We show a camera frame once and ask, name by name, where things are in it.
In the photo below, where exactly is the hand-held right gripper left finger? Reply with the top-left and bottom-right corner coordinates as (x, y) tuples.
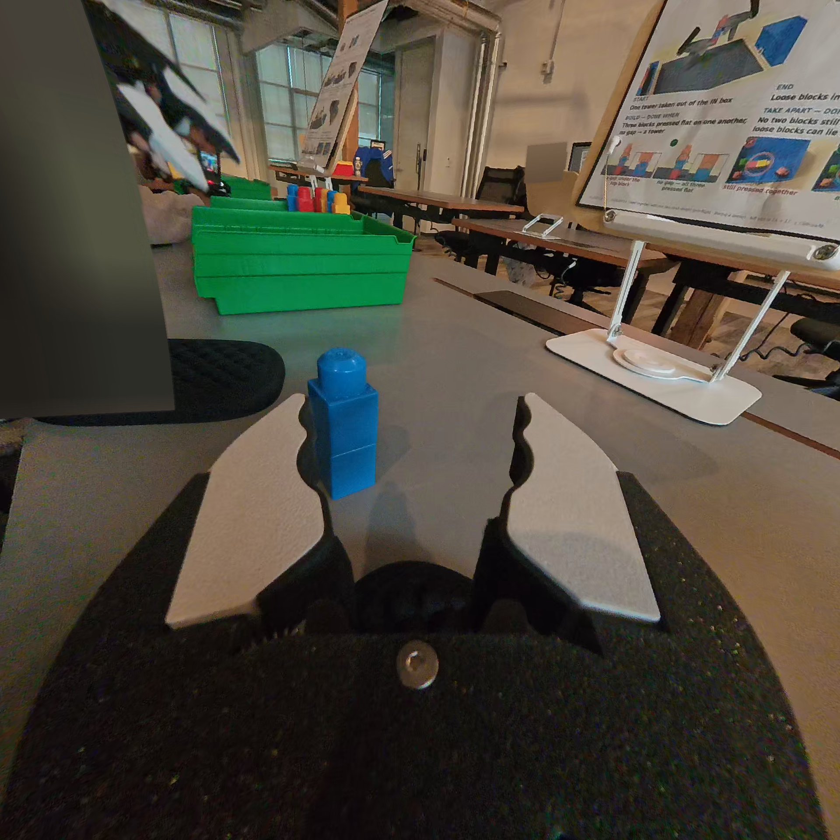
(165, 392), (357, 636)

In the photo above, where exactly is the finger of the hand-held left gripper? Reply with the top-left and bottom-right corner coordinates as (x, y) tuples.
(118, 83), (212, 193)
(163, 66), (241, 163)

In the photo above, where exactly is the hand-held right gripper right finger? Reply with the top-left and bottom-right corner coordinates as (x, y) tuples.
(474, 392), (661, 656)

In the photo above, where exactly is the blue mega block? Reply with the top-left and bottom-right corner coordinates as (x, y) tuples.
(307, 348), (379, 455)
(316, 441), (377, 501)

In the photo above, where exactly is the green plastic bin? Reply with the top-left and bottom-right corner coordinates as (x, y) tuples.
(192, 205), (417, 256)
(197, 272), (411, 316)
(209, 175), (290, 211)
(192, 249), (414, 280)

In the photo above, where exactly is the cluster of mega block towers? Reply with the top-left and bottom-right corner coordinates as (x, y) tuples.
(286, 184), (353, 215)

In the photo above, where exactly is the wooden top desk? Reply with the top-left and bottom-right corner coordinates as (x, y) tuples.
(453, 217), (677, 309)
(357, 185), (526, 231)
(269, 164), (368, 188)

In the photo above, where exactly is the black textured wrist rest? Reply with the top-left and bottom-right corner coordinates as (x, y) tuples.
(36, 338), (286, 427)

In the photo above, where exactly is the illustrated instruction sheet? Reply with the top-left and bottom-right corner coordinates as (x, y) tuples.
(576, 0), (840, 238)
(303, 0), (389, 173)

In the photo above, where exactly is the white document stand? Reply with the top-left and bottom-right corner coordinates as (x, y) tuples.
(546, 209), (840, 425)

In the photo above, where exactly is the white door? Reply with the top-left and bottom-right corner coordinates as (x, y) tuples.
(395, 33), (460, 191)

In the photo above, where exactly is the black office chair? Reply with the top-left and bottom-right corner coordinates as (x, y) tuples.
(474, 165), (526, 204)
(433, 226), (500, 266)
(771, 315), (840, 403)

